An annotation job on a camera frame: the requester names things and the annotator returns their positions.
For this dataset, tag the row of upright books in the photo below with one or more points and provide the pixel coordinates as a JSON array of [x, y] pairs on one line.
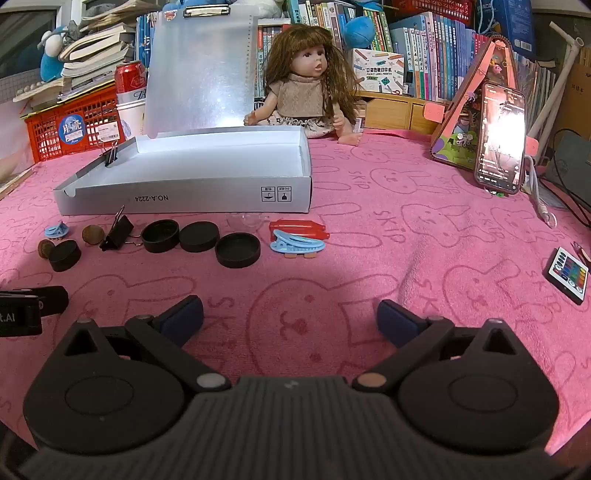
[[438, 55]]

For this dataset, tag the grey cardboard box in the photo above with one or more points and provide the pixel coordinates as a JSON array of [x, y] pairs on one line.
[[184, 175]]

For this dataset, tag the translucent plastic clipboard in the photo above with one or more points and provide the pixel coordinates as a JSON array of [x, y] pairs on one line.
[[198, 74]]

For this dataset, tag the black round lid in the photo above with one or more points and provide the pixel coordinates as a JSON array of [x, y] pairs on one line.
[[199, 236], [160, 236], [238, 250]]

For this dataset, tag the pink printed towel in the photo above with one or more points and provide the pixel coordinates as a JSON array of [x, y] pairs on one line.
[[392, 258]]

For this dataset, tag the blue cardboard box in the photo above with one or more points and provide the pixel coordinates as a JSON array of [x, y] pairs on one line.
[[508, 23]]

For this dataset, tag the blue round plush toy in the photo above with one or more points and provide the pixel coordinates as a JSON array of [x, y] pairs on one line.
[[359, 28]]

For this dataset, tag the small black round cap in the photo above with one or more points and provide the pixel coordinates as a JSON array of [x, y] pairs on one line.
[[64, 256]]

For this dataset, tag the red plastic basket with sticker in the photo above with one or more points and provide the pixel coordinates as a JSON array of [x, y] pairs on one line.
[[69, 127]]

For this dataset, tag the wooden drawer unit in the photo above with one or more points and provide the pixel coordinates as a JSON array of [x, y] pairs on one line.
[[392, 113]]

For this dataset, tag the pink triangular wooden house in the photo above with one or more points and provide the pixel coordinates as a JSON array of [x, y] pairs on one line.
[[457, 115]]

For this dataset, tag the white printed carton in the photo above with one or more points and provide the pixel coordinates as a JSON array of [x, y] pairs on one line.
[[377, 69]]

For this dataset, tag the red hair clip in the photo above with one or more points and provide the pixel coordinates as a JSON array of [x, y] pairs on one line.
[[300, 228]]

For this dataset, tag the stack of worn books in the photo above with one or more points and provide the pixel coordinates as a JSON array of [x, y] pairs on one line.
[[92, 50]]

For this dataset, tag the brown cardboard box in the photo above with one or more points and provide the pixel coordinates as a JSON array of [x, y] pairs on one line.
[[577, 97]]

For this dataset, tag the large black binder clip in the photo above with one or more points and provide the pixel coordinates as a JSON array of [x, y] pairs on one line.
[[117, 233]]

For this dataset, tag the blue and white plush toy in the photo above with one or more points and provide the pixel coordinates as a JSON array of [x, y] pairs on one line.
[[51, 55]]

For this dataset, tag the smartphone with lit screen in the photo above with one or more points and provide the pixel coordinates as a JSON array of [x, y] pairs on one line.
[[501, 138]]

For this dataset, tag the small blue clip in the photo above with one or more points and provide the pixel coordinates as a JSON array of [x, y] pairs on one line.
[[56, 230]]

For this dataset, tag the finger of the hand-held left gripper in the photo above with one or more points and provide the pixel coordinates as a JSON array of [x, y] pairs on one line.
[[55, 300]]

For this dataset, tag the small black binder clip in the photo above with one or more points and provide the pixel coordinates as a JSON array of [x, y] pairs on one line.
[[111, 154]]

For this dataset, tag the row of thin blue books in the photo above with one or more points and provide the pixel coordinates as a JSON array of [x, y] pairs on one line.
[[147, 41]]

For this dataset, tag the red mesh basket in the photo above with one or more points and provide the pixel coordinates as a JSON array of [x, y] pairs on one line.
[[434, 9]]

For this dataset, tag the brown round disc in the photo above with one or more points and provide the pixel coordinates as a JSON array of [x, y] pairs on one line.
[[45, 248], [92, 234]]

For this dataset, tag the red drink can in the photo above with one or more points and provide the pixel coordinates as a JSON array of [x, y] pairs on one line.
[[131, 81]]

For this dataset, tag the long-haired doll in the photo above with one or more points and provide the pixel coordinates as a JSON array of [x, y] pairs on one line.
[[300, 92]]

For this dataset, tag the black remote with coloured buttons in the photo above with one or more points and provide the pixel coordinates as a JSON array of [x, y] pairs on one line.
[[570, 274]]

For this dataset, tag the blue hair clip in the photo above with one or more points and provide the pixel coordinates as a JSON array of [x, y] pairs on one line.
[[295, 244]]

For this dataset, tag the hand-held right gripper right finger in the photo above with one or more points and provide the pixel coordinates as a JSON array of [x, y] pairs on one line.
[[395, 321]]

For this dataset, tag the white plastic pipe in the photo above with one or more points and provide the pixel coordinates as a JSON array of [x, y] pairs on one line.
[[556, 87]]

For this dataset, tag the clear suction cup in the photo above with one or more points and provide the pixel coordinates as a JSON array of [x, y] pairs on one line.
[[248, 220]]

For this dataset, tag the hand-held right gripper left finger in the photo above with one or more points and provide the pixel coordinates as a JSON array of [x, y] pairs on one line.
[[184, 317]]

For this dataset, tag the white paper cup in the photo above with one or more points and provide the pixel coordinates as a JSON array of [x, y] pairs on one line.
[[131, 120]]

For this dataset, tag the flat books at table edge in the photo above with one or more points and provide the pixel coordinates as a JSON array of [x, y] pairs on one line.
[[11, 182]]

